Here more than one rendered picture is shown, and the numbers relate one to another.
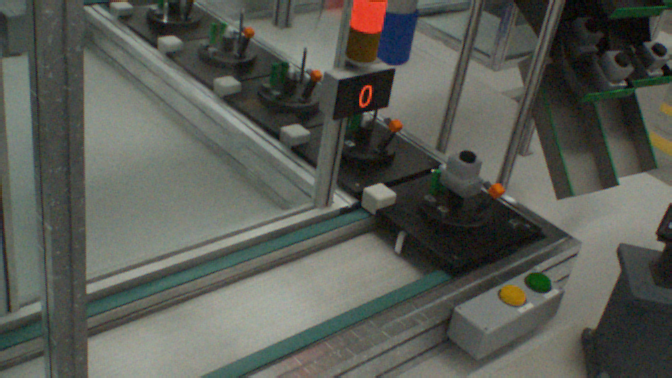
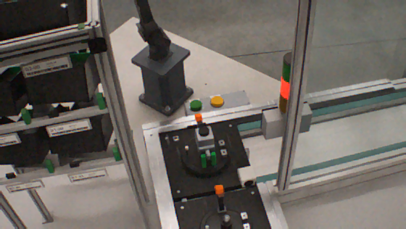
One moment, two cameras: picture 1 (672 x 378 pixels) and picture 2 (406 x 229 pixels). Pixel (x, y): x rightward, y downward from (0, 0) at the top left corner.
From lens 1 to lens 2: 1.99 m
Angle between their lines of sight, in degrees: 94
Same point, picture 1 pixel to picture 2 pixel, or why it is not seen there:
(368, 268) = (269, 154)
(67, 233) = not seen: outside the picture
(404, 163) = (203, 209)
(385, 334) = not seen: hidden behind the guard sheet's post
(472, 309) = (242, 101)
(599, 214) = (65, 187)
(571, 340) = (177, 115)
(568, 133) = not seen: hidden behind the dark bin
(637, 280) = (179, 56)
